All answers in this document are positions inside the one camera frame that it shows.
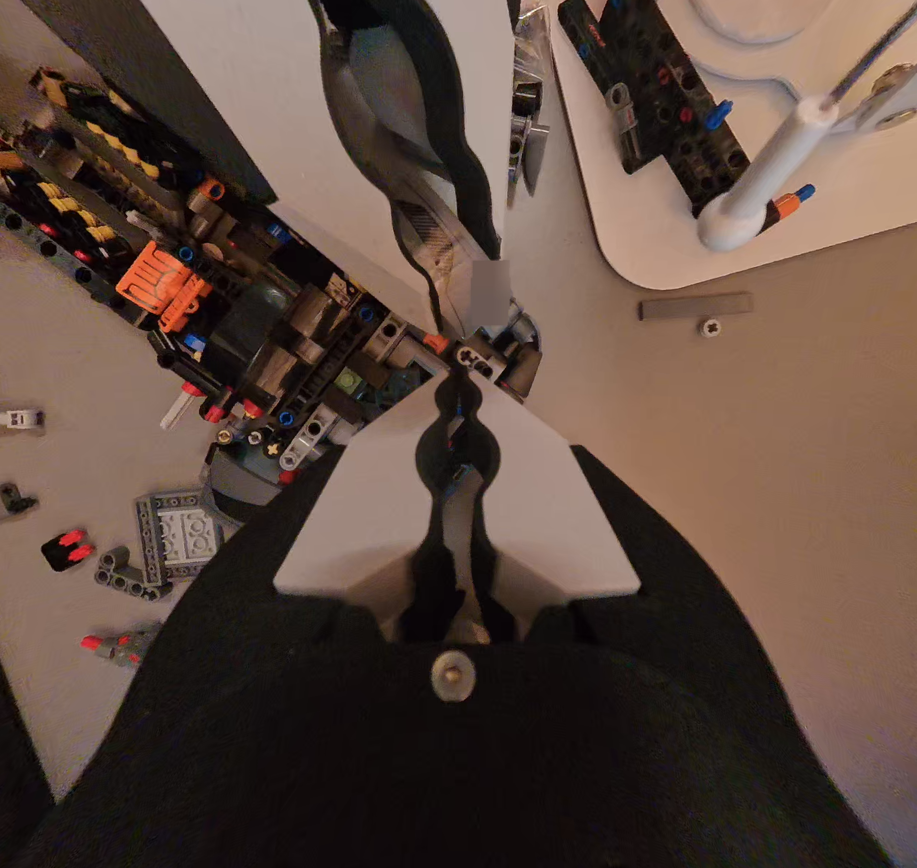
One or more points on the plastic bag of lego parts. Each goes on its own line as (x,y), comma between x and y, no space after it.
(530,37)

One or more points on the small grey round lego stud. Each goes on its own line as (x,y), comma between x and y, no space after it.
(710,328)

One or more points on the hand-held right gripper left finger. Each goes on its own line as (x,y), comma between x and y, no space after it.
(358,510)

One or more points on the black lego piece red pins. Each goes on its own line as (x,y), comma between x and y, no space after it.
(61,553)

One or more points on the grey flat lego tile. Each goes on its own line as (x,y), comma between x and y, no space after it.
(695,307)

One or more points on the grey angled lego beam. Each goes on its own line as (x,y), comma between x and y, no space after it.
(129,581)

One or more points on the white base board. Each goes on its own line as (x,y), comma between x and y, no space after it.
(645,223)

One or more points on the grey lego frame white plate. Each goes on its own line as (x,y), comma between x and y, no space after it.
(183,535)

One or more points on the grey lego car model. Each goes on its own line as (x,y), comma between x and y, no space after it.
(243,324)

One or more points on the black lego frame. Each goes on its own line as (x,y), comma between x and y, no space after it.
(645,37)

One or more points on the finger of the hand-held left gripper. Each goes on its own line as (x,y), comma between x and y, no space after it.
(236,59)
(487,59)

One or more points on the grey lego piece red pin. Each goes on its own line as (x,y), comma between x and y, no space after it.
(125,644)

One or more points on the dark grey lego connector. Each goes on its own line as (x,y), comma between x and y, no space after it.
(14,499)

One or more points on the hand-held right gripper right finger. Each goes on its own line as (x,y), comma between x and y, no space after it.
(551,517)

